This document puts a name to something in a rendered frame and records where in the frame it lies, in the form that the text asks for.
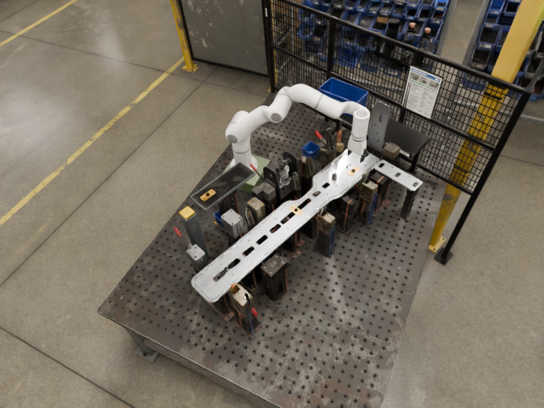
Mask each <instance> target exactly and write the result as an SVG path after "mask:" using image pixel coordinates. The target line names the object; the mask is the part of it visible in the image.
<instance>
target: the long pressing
mask: <svg viewBox="0 0 544 408"><path fill-rule="evenodd" d="M347 152H348V150H347V149H346V150H345V151H344V152H343V153H342V154H341V155H339V156H338V157H337V158H336V159H334V160H333V161H332V162H331V163H329V164H328V165H327V166H325V167H324V168H323V169H322V170H320V171H319V172H318V173H317V174H316V175H315V176H314V177H313V179H312V182H313V188H312V189H311V190H310V191H309V192H307V193H306V194H305V195H304V196H303V197H302V198H301V199H299V200H296V201H286V202H284V203H283V204H282V205H281V206H279V207H278V208H277V209H276V210H274V211H273V212H272V213H271V214H269V215H268V216H267V217H266V218H264V219H263V220H262V221H261V222H260V223H259V224H258V225H256V226H255V227H254V228H252V229H251V230H250V231H249V232H247V233H246V234H245V235H244V236H242V237H241V238H240V239H239V240H238V241H237V242H236V243H234V244H233V245H232V246H231V247H229V248H228V249H227V250H226V251H224V252H223V253H222V254H220V255H219V256H218V257H217V258H215V259H214V260H213V261H212V262H211V263H210V264H209V265H208V266H206V267H205V268H204V269H202V270H201V271H200V272H199V273H197V274H196V275H195V276H194V277H193V278H192V280H191V284H192V287H193V288H194V289H195V290H196V291H197V292H198V293H199V294H200V295H201V296H202V297H203V298H204V299H205V300H206V301H207V302H209V303H214V302H216V301H218V300H219V299H220V298H221V297H222V296H224V295H225V294H226V293H227V292H228V291H230V286H231V285H232V284H233V283H236V284H237V283H238V282H239V281H240V280H241V279H243V278H244V277H245V276H246V275H247V274H248V273H250V272H251V271H252V270H253V269H254V268H255V267H257V266H258V265H259V264H260V263H261V262H262V261H264V260H265V259H266V258H267V257H268V256H269V255H270V254H271V253H272V252H273V251H274V250H275V249H277V248H278V247H279V246H280V245H281V244H282V243H284V242H285V241H286V240H287V239H288V238H289V237H291V236H292V235H293V234H294V233H295V232H297V231H298V230H299V229H300V228H301V227H302V226H303V225H305V224H306V223H307V222H308V221H309V220H310V219H311V218H312V217H313V216H314V215H315V214H317V213H318V211H319V208H320V207H321V206H323V205H324V206H326V205H327V204H328V203H329V202H331V201H333V200H334V199H337V198H340V197H342V196H343V195H344V194H345V193H346V192H348V191H349V190H350V189H351V188H352V187H353V186H354V185H356V184H357V183H358V182H359V181H360V180H361V178H362V175H363V174H364V173H365V172H366V171H368V172H370V171H371V170H372V169H373V168H374V167H375V166H376V165H377V164H378V163H379V162H380V159H379V158H378V157H376V156H374V155H373V154H371V153H370V155H368V156H367V157H365V159H364V161H363V162H362V163H360V158H361V155H357V154H355V153H354V152H353V151H352V152H351V154H350V155H349V156H348V155H347V154H348V153H347ZM349 164H351V166H350V165H349ZM347 165H348V168H346V166H347ZM364 165H366V166H364ZM355 166H356V167H358V168H360V170H359V171H358V172H357V173H356V174H355V175H353V176H350V175H348V174H347V173H348V172H349V171H350V170H351V169H352V168H353V167H355ZM333 172H336V173H337V180H335V181H333V180H332V179H331V178H332V174H333ZM325 183H329V184H330V186H329V187H327V188H326V189H324V188H322V186H323V185H324V184H325ZM335 185H336V186H335ZM317 190H318V191H320V192H321V193H320V194H319V195H318V196H316V197H313V194H314V193H315V192H316V191H317ZM308 198H309V199H310V200H311V202H310V203H309V204H308V205H307V206H305V207H304V208H303V209H302V210H301V211H303V214H302V215H301V216H298V215H297V214H295V215H294V216H293V217H292V218H291V219H289V220H288V221H287V222H286V223H285V224H281V223H280V222H281V221H282V220H283V219H284V218H285V217H287V216H288V215H289V214H290V213H291V212H292V211H291V210H289V208H290V207H291V206H292V205H294V206H296V207H298V206H299V205H300V204H301V203H303V202H304V201H305V200H306V199H308ZM277 224H279V225H280V226H281V227H280V228H279V229H278V230H277V231H276V232H275V233H270V230H271V229H272V228H273V227H274V226H275V225H277ZM287 227H288V228H287ZM264 235H266V236H268V238H267V239H266V240H265V241H264V242H263V243H261V244H257V243H256V242H257V241H258V240H259V239H261V238H262V237H263V236H264ZM249 240H250V241H249ZM249 247H254V250H253V251H252V252H251V253H250V254H249V255H248V256H247V257H244V256H243V255H242V253H243V252H245V251H246V250H247V249H248V248H249ZM237 258H238V259H240V262H239V263H238V264H237V265H236V266H234V267H233V268H232V269H229V268H228V269H229V271H227V272H226V271H225V270H224V267H225V266H226V267H228V265H230V264H231V263H232V262H233V261H235V260H236V259H237ZM220 264H221V265H220ZM221 271H224V272H225V273H226V274H225V275H224V276H223V277H222V278H221V279H220V280H218V281H217V282H215V281H214V280H213V278H214V277H215V276H216V275H217V274H219V273H220V272H221ZM232 275H233V276H232Z"/></svg>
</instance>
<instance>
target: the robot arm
mask: <svg viewBox="0 0 544 408"><path fill-rule="evenodd" d="M294 101H295V102H297V103H304V104H306V105H308V106H310V107H312V108H314V109H316V110H317V111H319V112H321V113H324V114H325V115H326V116H328V117H331V118H334V119H336V118H339V117H340V116H341V115H342V114H343V113H348V114H350V115H353V116H354V117H353V124H352V131H351V136H350V139H349V141H345V144H346V147H347V150H348V152H347V153H348V154H347V155H350V154H351V152H352V151H353V152H354V153H355V154H357V155H361V158H360V163H362V162H363V161H364V159H365V157H367V156H368V155H370V153H369V152H368V151H367V150H366V146H367V141H366V137H367V131H368V122H369V117H370V112H369V111H368V110H367V109H366V108H365V107H364V106H362V105H360V104H357V103H355V102H352V101H346V102H342V103H338V102H337V101H335V100H333V99H331V98H329V97H328V96H326V95H324V94H322V93H320V92H319V91H317V90H315V89H313V88H311V87H310V86H308V85H305V84H296V85H295V86H292V87H283V88H282V89H281V90H280V91H279V92H278V94H277V95H276V97H275V99H274V102H273V104H272V105H271V106H270V107H267V106H261V107H259V108H256V109H254V110H253V111H252V112H250V113H247V112H245V111H239V112H238V113H236V114H235V116H234V117H233V118H232V120H231V122H230V124H229V126H228V127H227V129H226V133H225V135H226V138H227V140H228V141H229V142H231V143H232V150H233V154H234V160H233V161H232V163H231V167H232V166H234V165H235V164H237V163H238V162H241V163H243V164H245V165H246V166H247V167H249V168H251V167H250V166H249V164H250V163H252V164H253V165H254V166H255V168H257V160H256V159H255V158H254V157H252V155H251V148H250V136H251V133H252V132H253V131H254V130H255V129H256V128H257V127H259V126H260V125H263V124H265V123H266V122H269V121H271V122H273V123H279V122H280V121H282V120H283V119H284V118H285V117H286V115H287V114H288V111H289V109H290V107H291V105H292V103H293V102H294ZM365 153H366V154H365ZM251 169H252V168H251ZM252 170H253V169H252Z"/></svg>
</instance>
